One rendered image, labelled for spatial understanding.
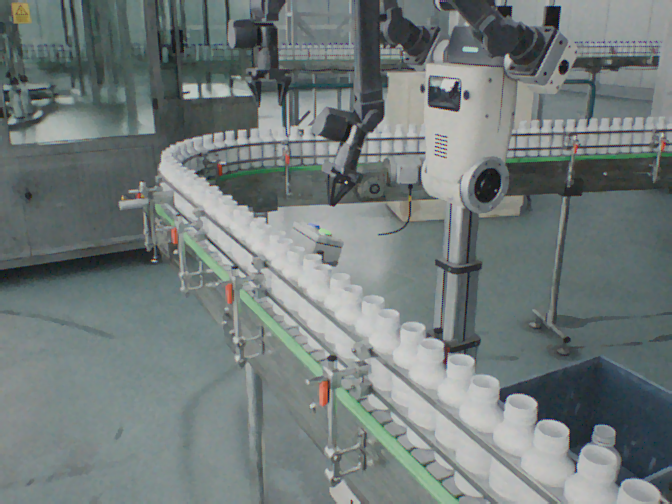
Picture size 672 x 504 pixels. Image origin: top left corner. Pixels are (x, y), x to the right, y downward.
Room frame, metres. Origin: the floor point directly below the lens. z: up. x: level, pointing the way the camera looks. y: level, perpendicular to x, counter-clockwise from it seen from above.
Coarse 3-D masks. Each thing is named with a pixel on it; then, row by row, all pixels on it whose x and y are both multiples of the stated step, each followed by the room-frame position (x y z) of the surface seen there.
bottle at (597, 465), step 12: (588, 456) 0.60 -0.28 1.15; (600, 456) 0.60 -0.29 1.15; (612, 456) 0.58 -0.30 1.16; (588, 468) 0.57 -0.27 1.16; (600, 468) 0.57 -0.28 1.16; (612, 468) 0.57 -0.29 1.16; (576, 480) 0.58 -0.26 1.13; (588, 480) 0.57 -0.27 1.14; (600, 480) 0.56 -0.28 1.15; (612, 480) 0.57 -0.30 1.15; (564, 492) 0.59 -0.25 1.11; (576, 492) 0.57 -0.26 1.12; (588, 492) 0.57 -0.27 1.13; (600, 492) 0.56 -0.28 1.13; (612, 492) 0.57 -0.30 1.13
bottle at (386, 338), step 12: (384, 312) 0.96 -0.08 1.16; (396, 312) 0.95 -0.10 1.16; (384, 324) 0.93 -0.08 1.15; (396, 324) 0.93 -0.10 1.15; (372, 336) 0.94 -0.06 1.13; (384, 336) 0.92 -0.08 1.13; (396, 336) 0.93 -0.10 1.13; (384, 348) 0.91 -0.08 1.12; (372, 360) 0.92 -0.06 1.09; (372, 372) 0.93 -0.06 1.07; (384, 372) 0.91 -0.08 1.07; (384, 384) 0.91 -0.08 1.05; (372, 396) 0.92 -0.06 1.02; (384, 408) 0.91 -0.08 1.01
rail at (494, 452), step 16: (176, 192) 1.96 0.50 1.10; (176, 208) 1.98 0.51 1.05; (208, 240) 1.69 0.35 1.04; (240, 240) 1.46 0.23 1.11; (224, 256) 1.57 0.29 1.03; (256, 256) 1.36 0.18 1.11; (272, 272) 1.28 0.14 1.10; (336, 320) 1.02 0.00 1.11; (352, 336) 0.97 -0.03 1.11; (416, 384) 0.81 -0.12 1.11; (384, 400) 0.88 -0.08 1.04; (432, 400) 0.78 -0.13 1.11; (400, 416) 0.84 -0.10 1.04; (448, 416) 0.74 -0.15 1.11; (416, 432) 0.80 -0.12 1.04; (464, 432) 0.71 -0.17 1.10; (432, 448) 0.77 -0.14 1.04; (496, 448) 0.66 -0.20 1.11; (448, 464) 0.74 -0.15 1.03; (512, 464) 0.63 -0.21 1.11; (576, 464) 0.64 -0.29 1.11; (528, 480) 0.61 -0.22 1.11; (544, 496) 0.59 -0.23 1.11
